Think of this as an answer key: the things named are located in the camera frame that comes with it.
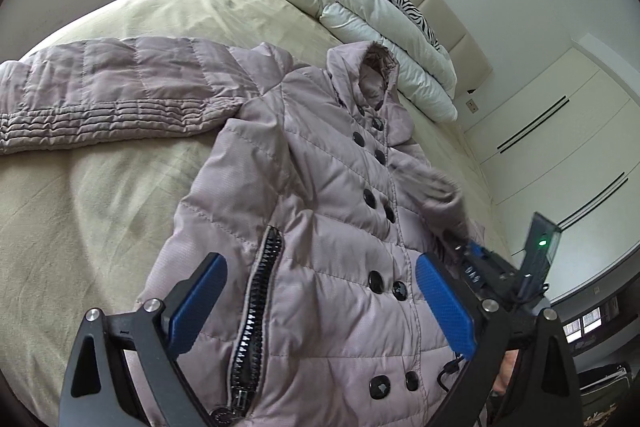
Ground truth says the black tracker box on mount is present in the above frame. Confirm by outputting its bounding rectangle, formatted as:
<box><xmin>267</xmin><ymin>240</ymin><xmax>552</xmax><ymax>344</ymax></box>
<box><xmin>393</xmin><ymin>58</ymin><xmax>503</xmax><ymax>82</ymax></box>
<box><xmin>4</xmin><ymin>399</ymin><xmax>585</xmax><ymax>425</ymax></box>
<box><xmin>444</xmin><ymin>212</ymin><xmax>562</xmax><ymax>311</ymax></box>

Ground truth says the white wardrobe with dark handles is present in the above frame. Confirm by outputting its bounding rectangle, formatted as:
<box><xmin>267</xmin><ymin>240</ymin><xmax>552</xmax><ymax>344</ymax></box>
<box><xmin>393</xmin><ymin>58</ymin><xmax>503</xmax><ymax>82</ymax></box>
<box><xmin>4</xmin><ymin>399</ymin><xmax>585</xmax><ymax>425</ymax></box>
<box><xmin>466</xmin><ymin>48</ymin><xmax>639</xmax><ymax>300</ymax></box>

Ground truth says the operator's hand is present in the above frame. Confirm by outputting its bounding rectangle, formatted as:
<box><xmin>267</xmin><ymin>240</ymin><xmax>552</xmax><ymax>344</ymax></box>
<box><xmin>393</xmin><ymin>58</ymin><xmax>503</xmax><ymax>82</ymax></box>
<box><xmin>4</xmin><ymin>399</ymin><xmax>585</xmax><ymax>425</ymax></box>
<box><xmin>492</xmin><ymin>350</ymin><xmax>518</xmax><ymax>395</ymax></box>

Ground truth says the white folded duvet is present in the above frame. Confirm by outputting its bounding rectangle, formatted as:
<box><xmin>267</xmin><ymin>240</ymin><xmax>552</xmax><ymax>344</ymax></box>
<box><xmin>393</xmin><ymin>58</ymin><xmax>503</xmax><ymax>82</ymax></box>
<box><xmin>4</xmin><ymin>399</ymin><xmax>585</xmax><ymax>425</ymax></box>
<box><xmin>286</xmin><ymin>0</ymin><xmax>458</xmax><ymax>122</ymax></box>

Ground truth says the wall socket by wardrobe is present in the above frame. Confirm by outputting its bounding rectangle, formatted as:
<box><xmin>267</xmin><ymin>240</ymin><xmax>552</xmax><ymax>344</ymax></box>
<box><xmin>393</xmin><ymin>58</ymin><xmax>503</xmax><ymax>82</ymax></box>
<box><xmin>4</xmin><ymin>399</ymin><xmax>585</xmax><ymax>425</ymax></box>
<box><xmin>465</xmin><ymin>100</ymin><xmax>478</xmax><ymax>114</ymax></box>

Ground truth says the mauve quilted puffer coat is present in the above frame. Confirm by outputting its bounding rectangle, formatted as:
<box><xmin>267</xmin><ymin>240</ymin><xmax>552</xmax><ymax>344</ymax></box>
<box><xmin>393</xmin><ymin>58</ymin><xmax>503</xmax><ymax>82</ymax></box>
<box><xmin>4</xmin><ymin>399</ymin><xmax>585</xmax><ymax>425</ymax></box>
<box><xmin>1</xmin><ymin>37</ymin><xmax>475</xmax><ymax>426</ymax></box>

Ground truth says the dark desk with items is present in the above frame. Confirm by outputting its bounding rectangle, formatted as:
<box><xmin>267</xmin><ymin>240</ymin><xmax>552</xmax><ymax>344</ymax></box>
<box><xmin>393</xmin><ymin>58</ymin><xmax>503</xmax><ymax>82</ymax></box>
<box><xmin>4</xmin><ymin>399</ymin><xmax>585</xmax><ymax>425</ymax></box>
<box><xmin>553</xmin><ymin>246</ymin><xmax>639</xmax><ymax>426</ymax></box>

